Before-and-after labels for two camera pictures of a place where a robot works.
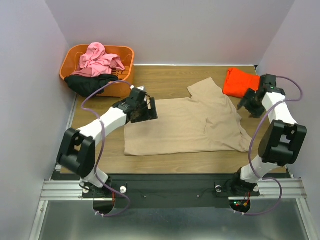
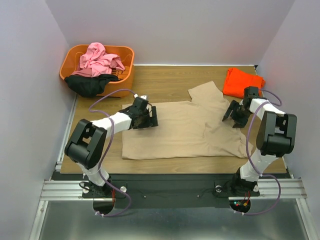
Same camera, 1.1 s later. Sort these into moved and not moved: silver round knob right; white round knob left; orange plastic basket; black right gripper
Moved: black right gripper
Not moved: silver round knob right; white round knob left; orange plastic basket
